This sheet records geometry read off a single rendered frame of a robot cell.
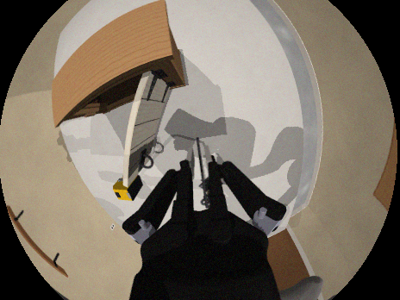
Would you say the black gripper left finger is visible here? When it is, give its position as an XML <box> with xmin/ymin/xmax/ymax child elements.
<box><xmin>122</xmin><ymin>147</ymin><xmax>195</xmax><ymax>249</ymax></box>

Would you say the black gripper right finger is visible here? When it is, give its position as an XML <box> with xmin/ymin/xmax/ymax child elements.
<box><xmin>204</xmin><ymin>145</ymin><xmax>286</xmax><ymax>247</ymax></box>

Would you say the yellow tape measure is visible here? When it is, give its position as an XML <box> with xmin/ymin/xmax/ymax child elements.
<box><xmin>113</xmin><ymin>175</ymin><xmax>143</xmax><ymax>201</ymax></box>

